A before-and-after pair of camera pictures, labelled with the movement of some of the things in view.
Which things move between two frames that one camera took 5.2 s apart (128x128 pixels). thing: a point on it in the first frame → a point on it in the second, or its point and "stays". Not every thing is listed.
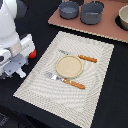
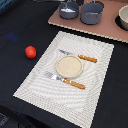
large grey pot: (91, 12) stays
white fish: (21, 73) → (67, 10)
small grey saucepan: (68, 9) stays
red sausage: (32, 54) stays
